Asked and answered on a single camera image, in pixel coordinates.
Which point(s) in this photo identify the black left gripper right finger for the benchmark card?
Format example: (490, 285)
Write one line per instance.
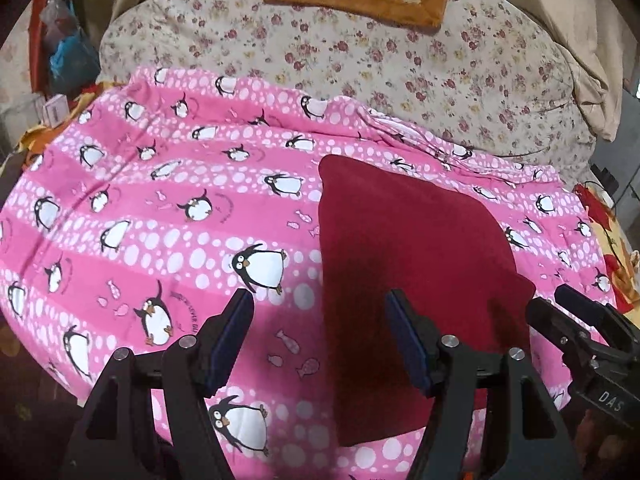
(524, 434)

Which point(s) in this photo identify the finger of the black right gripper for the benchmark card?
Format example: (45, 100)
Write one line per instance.
(559, 329)
(612, 326)

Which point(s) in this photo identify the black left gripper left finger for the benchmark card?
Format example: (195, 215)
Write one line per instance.
(146, 417)

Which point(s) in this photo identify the dark red small garment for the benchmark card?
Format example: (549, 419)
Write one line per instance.
(381, 231)

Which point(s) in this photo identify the pink penguin print blanket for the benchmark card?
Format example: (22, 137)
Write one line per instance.
(168, 193)

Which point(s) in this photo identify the floral beige bed sheet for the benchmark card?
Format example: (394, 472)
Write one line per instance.
(489, 78)

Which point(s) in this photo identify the beige pillow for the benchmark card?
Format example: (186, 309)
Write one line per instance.
(593, 35)

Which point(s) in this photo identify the white small box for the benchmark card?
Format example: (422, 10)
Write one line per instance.
(55, 110)

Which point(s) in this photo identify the blue plastic bag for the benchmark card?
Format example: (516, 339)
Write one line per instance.
(74, 64)

